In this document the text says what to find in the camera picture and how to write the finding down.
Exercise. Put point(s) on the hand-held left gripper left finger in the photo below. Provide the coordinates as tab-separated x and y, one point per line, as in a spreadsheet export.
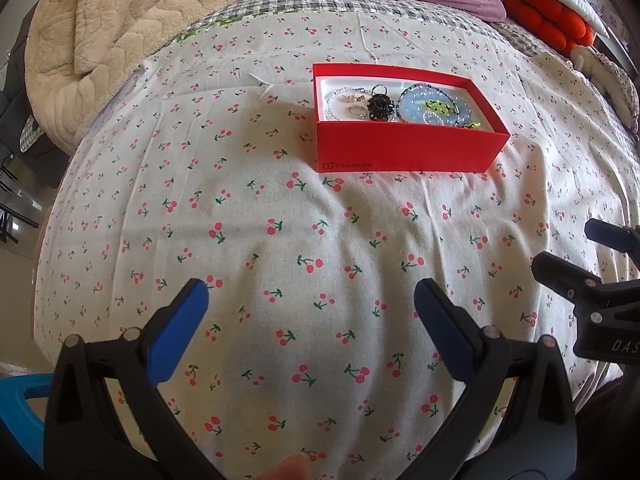
177	335

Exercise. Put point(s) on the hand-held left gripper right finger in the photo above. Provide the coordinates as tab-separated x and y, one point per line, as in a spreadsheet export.
445	330

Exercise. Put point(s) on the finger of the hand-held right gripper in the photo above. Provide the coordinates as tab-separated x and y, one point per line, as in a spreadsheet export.
555	267
600	232

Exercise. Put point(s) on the red cardboard box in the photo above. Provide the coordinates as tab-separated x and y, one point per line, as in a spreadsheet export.
400	152

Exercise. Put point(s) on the black hair claw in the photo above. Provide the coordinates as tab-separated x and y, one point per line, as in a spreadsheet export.
379	108

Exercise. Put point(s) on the small gold earring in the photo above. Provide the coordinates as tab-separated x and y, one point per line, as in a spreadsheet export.
356	97

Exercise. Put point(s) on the person's left hand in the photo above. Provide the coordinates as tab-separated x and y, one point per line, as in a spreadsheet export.
292	467

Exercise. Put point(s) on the cherry print bedsheet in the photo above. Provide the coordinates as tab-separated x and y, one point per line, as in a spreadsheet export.
325	235

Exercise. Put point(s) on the blue plastic object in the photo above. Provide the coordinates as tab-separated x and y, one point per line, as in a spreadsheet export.
15	390

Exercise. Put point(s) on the orange plush cushion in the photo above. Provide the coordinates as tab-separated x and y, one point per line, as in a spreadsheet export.
545	15

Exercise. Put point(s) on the checked seat cushion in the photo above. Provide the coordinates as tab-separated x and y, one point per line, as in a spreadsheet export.
31	135

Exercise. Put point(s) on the dark chair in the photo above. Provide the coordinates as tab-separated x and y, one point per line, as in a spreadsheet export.
12	85

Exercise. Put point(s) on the beige fleece blanket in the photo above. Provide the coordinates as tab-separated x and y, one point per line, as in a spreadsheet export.
125	25

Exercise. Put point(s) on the grey checked bedcover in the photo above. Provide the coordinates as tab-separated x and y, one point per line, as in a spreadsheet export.
325	0

